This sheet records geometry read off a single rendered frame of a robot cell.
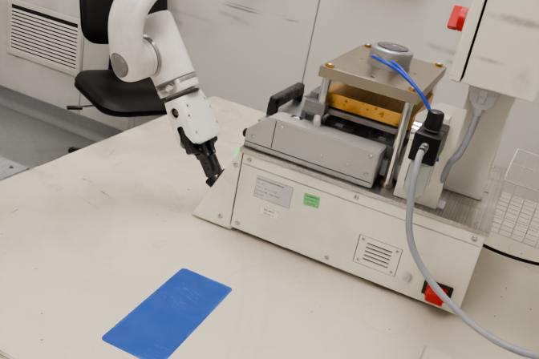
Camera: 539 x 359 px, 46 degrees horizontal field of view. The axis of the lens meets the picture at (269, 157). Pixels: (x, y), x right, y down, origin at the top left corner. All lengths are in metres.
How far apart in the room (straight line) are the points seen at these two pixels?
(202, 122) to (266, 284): 0.34
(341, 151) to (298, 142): 0.08
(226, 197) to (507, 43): 0.57
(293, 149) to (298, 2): 1.67
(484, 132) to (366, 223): 0.26
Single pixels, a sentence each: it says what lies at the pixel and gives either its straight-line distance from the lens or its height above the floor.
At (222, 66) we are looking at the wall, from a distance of 2.97.
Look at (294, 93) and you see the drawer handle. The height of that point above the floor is 1.00.
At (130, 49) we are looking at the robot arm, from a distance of 1.18.
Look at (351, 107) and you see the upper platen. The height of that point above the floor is 1.04.
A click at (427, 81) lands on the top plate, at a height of 1.11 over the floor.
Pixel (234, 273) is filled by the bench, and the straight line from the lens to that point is 1.13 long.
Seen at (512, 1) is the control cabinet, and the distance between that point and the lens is 1.02.
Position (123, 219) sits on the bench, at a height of 0.75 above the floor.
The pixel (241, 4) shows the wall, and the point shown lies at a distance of 2.88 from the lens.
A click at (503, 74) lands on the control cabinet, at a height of 1.18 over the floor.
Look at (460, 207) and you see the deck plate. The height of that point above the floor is 0.93.
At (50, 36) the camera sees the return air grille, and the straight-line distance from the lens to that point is 3.55.
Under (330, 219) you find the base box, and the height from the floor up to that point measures 0.85.
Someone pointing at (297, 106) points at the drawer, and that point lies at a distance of 1.33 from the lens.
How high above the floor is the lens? 1.37
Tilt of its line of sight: 23 degrees down
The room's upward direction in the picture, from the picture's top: 11 degrees clockwise
